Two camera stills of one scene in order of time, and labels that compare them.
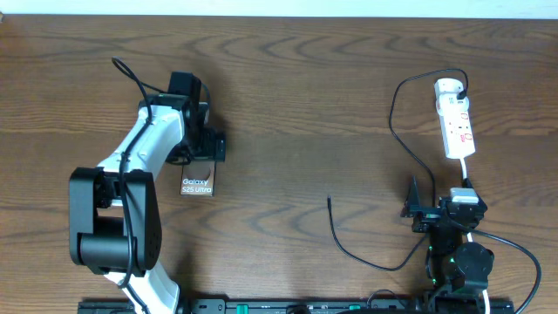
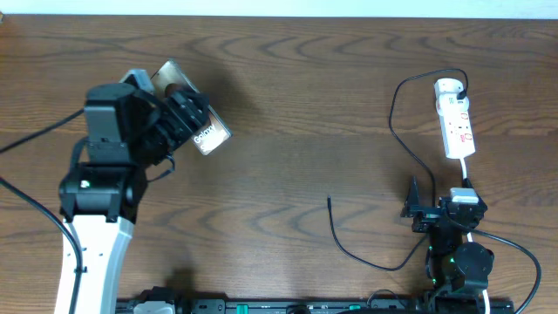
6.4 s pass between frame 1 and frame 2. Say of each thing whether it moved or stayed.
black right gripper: stayed
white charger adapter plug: stayed
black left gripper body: moved
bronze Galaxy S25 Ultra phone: moved
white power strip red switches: stayed
